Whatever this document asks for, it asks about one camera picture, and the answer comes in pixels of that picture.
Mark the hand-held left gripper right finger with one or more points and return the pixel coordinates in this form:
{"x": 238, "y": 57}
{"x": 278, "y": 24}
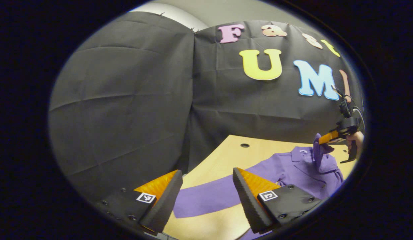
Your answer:
{"x": 248, "y": 203}

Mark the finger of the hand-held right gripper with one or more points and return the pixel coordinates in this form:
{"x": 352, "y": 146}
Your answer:
{"x": 328, "y": 137}

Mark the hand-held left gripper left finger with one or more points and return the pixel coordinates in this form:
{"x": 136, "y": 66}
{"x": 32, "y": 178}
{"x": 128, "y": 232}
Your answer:
{"x": 164, "y": 203}

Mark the purple shirt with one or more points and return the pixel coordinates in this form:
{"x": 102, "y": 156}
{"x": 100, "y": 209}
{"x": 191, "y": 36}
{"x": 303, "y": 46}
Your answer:
{"x": 293, "y": 170}

